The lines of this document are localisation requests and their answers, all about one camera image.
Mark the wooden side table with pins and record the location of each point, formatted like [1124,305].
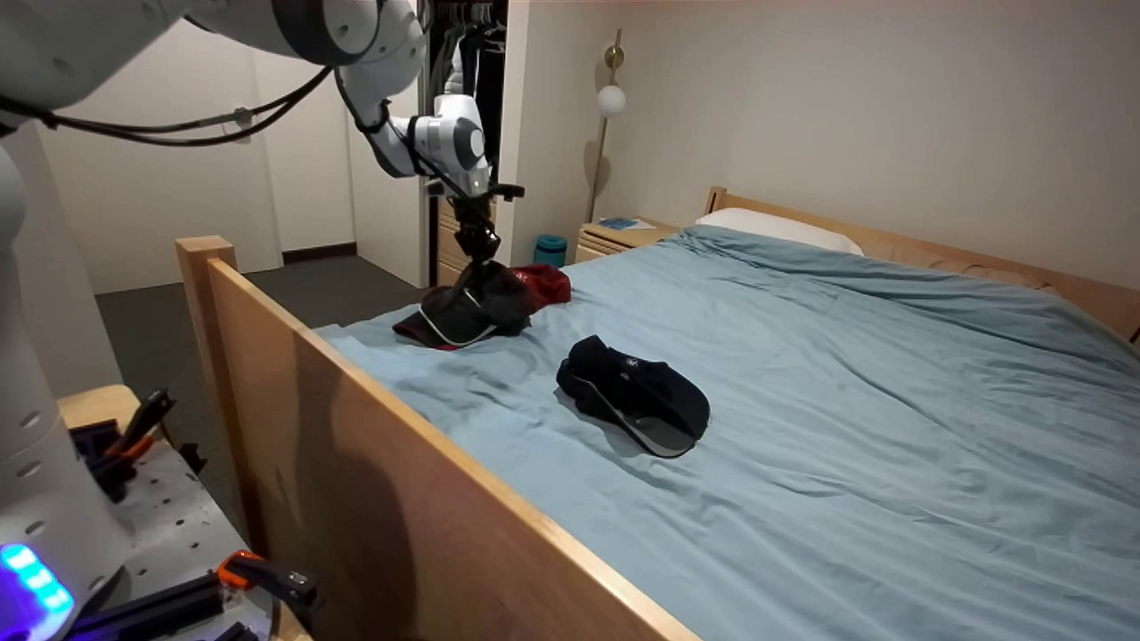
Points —
[109,402]

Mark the white pillow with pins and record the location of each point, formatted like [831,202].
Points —
[785,230]

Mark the wall lamp with globe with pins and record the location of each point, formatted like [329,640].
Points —
[609,100]

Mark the orange black clamp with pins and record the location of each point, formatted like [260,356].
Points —
[255,570]

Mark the light blue bed sheet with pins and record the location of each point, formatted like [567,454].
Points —
[893,454]

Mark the wooden nightstand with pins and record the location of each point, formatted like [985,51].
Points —
[615,236]

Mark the teal waste bin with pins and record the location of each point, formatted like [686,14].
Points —
[551,250]

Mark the black Nike cap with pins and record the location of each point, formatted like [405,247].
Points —
[486,301]

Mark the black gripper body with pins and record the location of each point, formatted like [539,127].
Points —
[476,225]

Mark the black cap with strap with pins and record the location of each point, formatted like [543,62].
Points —
[644,401]

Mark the red Stanford cap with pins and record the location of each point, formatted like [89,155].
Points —
[543,287]

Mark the grey perforated robot base plate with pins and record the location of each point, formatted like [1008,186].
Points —
[168,585]

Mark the wooden bed frame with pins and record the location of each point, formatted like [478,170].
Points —
[405,533]

